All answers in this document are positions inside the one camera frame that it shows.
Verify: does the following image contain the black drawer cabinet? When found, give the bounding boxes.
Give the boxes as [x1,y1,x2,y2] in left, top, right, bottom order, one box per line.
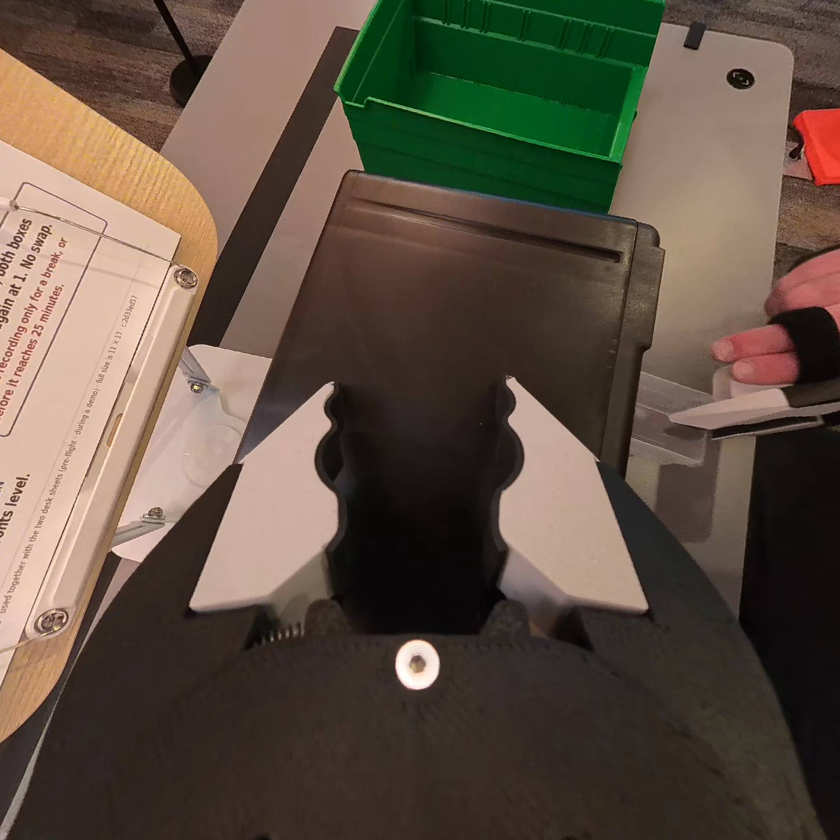
[236,169,665,634]

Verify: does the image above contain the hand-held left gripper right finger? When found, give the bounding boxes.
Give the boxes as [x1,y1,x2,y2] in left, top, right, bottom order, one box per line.
[492,374,652,634]

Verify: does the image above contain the light wooden board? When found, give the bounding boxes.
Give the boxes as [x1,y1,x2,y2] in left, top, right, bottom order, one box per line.
[0,49,221,746]

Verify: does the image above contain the person's right hand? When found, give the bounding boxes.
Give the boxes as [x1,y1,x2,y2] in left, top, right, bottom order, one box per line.
[710,245,840,386]

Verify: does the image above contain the orange fabric object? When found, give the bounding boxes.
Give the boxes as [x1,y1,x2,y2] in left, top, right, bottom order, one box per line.
[789,108,840,188]

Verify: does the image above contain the clear plastic drawer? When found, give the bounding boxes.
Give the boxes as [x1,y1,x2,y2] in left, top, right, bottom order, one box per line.
[629,369,715,468]

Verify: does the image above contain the clear acrylic sheet holder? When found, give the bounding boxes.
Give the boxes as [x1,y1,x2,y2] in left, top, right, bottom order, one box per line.
[0,182,199,651]

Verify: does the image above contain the white printed instruction sheet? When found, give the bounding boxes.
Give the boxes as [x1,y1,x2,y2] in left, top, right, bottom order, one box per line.
[0,138,183,686]

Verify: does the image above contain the small metal bracket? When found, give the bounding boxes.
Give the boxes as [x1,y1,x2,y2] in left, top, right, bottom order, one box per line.
[117,505,170,543]
[178,346,212,395]

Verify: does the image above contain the green plastic bin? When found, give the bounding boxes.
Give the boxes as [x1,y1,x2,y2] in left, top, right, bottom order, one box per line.
[333,0,667,214]

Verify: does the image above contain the black pole stand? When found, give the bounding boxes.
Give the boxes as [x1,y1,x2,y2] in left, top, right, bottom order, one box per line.
[153,0,214,106]

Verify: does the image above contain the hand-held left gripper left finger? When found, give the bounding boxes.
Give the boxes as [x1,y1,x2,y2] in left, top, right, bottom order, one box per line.
[189,381,343,614]

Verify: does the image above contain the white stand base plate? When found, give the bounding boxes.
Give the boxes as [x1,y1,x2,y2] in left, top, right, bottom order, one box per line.
[112,343,275,563]

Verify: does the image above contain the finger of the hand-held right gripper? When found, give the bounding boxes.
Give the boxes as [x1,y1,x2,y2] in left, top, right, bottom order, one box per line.
[710,409,840,442]
[665,385,816,432]

